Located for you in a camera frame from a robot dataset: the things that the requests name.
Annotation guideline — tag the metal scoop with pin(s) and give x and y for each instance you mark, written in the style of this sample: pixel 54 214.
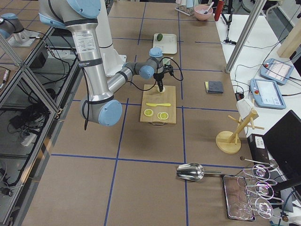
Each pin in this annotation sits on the metal scoop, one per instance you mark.
pixel 194 172

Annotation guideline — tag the black desktop box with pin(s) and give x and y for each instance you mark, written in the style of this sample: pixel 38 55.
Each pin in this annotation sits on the black desktop box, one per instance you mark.
pixel 259 146

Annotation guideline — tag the mint green bowl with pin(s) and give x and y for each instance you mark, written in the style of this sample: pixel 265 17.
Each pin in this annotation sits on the mint green bowl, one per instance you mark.
pixel 166 61

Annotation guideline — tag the black tripod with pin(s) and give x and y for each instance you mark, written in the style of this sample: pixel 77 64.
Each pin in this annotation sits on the black tripod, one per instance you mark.
pixel 228 7

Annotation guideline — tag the wooden mug tree stand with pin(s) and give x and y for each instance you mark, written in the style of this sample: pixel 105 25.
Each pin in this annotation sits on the wooden mug tree stand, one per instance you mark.
pixel 228 141

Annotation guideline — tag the yellow plastic knife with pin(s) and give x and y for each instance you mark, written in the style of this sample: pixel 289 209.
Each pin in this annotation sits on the yellow plastic knife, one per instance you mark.
pixel 158 104

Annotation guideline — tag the white paper mug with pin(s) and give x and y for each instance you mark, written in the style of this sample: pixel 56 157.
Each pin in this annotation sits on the white paper mug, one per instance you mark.
pixel 244 107

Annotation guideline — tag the white bear tray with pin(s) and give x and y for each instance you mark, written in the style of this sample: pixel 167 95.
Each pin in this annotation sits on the white bear tray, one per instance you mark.
pixel 168 45

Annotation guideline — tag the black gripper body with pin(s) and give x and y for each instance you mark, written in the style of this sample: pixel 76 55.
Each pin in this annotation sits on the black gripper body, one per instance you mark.
pixel 158 76

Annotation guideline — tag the long metal bar spoon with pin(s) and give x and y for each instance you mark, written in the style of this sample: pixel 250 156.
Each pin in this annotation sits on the long metal bar spoon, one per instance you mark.
pixel 258 162

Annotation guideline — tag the black computer monitor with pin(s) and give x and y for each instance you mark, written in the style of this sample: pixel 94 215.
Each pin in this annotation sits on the black computer monitor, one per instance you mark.
pixel 283 142

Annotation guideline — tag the dark wooden tray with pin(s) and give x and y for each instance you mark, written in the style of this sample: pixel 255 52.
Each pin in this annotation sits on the dark wooden tray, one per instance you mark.
pixel 235 191

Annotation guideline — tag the white wire cup rack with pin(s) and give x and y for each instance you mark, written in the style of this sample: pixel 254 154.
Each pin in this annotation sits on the white wire cup rack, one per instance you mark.
pixel 185 6

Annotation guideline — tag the near teach pendant tablet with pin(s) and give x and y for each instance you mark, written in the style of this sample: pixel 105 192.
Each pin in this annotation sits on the near teach pendant tablet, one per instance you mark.
pixel 266 94

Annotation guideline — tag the metal cylinder tool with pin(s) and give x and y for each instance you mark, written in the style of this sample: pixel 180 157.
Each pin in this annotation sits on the metal cylinder tool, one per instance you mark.
pixel 209 7

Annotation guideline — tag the pink bowl with ice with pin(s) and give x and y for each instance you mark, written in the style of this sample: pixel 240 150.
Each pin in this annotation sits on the pink bowl with ice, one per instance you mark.
pixel 202 13

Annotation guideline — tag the grey robot pedestal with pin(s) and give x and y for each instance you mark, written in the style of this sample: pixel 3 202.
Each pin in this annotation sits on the grey robot pedestal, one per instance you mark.
pixel 24 39

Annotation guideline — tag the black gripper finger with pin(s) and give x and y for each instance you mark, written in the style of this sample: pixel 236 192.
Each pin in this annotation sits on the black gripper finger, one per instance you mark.
pixel 160 84

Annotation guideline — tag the wooden board leaning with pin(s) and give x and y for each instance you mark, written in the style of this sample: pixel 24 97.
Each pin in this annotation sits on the wooden board leaning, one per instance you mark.
pixel 292 42

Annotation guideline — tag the far teach pendant tablet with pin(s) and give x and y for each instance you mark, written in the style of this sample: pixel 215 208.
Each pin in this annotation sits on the far teach pendant tablet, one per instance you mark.
pixel 276 70

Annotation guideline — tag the grey folded cloth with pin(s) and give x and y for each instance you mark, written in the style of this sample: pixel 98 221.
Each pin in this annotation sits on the grey folded cloth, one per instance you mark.
pixel 214 87

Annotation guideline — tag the teach pendant tablet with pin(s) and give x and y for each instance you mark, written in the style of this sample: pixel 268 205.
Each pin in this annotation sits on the teach pendant tablet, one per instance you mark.
pixel 266 94
pixel 276 70

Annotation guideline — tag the white steamed bun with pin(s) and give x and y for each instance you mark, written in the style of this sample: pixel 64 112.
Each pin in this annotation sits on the white steamed bun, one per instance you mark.
pixel 161 91

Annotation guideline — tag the red cylinder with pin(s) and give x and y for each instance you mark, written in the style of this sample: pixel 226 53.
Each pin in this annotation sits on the red cylinder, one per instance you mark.
pixel 218 10

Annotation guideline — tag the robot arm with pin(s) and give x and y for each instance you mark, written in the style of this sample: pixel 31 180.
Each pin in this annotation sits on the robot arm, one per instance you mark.
pixel 10 24
pixel 80 17

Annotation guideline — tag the bamboo cutting board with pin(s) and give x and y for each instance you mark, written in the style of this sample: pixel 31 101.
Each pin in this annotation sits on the bamboo cutting board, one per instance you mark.
pixel 150 95

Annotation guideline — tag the aluminium frame post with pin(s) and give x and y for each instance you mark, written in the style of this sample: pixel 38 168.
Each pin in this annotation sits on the aluminium frame post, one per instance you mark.
pixel 259 4

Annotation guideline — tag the clear wine glass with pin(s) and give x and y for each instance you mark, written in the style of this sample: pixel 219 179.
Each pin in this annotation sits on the clear wine glass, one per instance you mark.
pixel 246 211
pixel 259 172
pixel 263 189

